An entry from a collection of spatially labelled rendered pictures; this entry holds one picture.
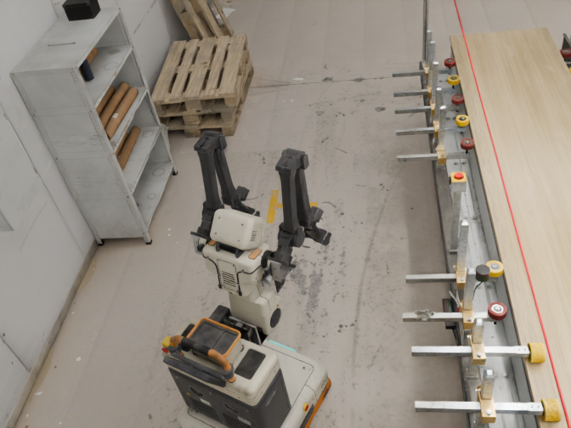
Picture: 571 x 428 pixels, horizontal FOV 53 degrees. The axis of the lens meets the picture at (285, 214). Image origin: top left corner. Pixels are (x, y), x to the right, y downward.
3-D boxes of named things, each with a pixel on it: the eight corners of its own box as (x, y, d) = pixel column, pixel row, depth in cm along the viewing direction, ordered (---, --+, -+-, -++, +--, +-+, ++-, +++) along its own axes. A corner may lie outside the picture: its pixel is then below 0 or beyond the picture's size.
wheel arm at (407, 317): (402, 323, 267) (402, 318, 264) (402, 317, 269) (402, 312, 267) (500, 323, 260) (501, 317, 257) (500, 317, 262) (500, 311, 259)
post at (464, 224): (455, 291, 292) (460, 223, 260) (455, 286, 294) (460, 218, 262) (462, 291, 291) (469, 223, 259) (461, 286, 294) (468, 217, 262)
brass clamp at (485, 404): (479, 423, 217) (480, 416, 214) (474, 391, 227) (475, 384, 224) (496, 423, 216) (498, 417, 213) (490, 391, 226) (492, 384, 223)
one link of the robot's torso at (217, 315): (257, 362, 294) (249, 333, 278) (213, 343, 307) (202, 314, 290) (283, 323, 310) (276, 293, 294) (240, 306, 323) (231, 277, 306)
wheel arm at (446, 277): (405, 284, 286) (405, 278, 283) (405, 278, 288) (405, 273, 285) (497, 283, 278) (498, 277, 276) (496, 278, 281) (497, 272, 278)
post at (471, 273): (460, 338, 277) (467, 273, 245) (460, 332, 279) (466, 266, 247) (468, 338, 276) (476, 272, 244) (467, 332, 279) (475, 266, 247)
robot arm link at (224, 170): (199, 135, 263) (217, 139, 258) (206, 128, 267) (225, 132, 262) (220, 205, 291) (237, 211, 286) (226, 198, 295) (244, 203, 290)
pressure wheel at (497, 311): (487, 330, 261) (489, 315, 253) (484, 316, 266) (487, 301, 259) (505, 330, 259) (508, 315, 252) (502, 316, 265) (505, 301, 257)
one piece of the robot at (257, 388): (273, 462, 294) (241, 374, 238) (189, 419, 318) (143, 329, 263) (303, 408, 314) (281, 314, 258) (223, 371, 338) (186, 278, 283)
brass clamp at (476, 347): (471, 365, 236) (472, 358, 232) (466, 337, 245) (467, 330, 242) (486, 365, 234) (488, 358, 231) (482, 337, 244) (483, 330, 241)
